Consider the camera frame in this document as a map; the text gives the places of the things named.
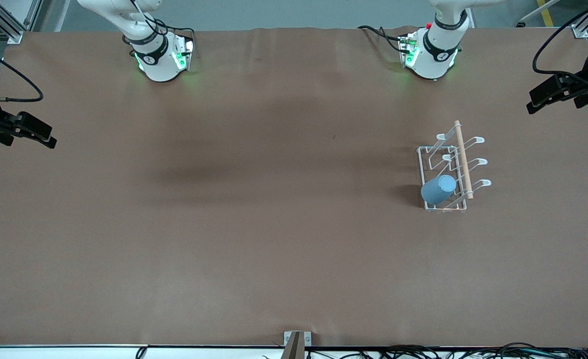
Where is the brown table cover mat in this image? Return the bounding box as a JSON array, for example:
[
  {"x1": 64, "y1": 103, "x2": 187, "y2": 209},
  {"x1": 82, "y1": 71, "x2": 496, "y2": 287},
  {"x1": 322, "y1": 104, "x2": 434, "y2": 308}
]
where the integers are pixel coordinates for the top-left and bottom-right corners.
[{"x1": 0, "y1": 26, "x2": 588, "y2": 348}]

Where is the light blue plastic cup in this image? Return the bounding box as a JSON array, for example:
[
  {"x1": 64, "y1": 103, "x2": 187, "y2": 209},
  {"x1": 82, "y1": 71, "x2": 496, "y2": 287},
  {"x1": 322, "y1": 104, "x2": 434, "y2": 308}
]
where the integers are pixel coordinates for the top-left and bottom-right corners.
[{"x1": 421, "y1": 175, "x2": 457, "y2": 204}]

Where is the white wire cup holder rack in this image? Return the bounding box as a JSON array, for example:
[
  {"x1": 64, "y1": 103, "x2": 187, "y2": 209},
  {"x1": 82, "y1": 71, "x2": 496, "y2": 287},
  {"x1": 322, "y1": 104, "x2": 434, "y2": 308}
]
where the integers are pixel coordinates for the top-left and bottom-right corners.
[{"x1": 417, "y1": 120, "x2": 492, "y2": 213}]

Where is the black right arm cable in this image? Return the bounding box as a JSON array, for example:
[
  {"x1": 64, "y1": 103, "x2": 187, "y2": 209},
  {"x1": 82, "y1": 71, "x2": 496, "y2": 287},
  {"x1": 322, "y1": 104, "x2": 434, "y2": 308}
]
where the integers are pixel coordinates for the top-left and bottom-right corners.
[{"x1": 0, "y1": 41, "x2": 44, "y2": 103}]

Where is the black base power cable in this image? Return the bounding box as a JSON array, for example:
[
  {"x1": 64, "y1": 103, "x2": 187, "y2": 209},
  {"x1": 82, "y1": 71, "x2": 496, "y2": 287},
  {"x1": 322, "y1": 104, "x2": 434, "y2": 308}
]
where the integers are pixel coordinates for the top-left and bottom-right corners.
[
  {"x1": 152, "y1": 16, "x2": 196, "y2": 40},
  {"x1": 358, "y1": 25, "x2": 405, "y2": 53}
]

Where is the white stand leg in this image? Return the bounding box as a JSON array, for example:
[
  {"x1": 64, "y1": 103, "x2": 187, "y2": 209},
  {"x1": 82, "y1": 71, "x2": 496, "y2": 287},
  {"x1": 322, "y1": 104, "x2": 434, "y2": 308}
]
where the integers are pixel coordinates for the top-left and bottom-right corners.
[{"x1": 516, "y1": 0, "x2": 561, "y2": 28}]

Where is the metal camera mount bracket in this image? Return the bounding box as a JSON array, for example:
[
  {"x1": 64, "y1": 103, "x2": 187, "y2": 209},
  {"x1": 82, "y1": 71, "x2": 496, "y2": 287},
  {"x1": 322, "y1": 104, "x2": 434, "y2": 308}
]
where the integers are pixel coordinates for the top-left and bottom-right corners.
[{"x1": 284, "y1": 331, "x2": 312, "y2": 359}]

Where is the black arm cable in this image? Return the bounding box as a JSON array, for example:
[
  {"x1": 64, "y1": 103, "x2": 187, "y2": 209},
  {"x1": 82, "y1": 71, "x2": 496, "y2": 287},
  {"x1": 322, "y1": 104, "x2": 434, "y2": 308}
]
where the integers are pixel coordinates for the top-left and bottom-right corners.
[
  {"x1": 532, "y1": 0, "x2": 588, "y2": 93},
  {"x1": 0, "y1": 41, "x2": 44, "y2": 103}
]

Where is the black cable bundle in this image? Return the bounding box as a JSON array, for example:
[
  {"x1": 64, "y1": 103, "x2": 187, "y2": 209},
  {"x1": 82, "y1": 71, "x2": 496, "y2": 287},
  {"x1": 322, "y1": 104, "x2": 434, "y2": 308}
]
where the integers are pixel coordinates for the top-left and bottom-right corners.
[{"x1": 306, "y1": 342, "x2": 588, "y2": 359}]

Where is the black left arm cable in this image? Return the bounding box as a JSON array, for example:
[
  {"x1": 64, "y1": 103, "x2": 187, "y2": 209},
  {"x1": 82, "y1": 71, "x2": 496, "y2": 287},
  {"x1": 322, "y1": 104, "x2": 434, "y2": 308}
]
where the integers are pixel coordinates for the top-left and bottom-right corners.
[{"x1": 532, "y1": 0, "x2": 588, "y2": 93}]

